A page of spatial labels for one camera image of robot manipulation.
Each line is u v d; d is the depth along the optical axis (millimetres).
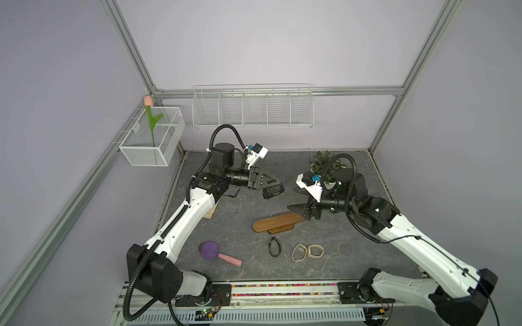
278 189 622
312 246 846
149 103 846
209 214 938
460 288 384
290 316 1573
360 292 666
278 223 845
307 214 577
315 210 554
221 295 738
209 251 826
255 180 598
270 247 831
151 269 387
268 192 620
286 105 1049
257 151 630
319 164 913
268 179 633
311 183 534
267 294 753
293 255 825
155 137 831
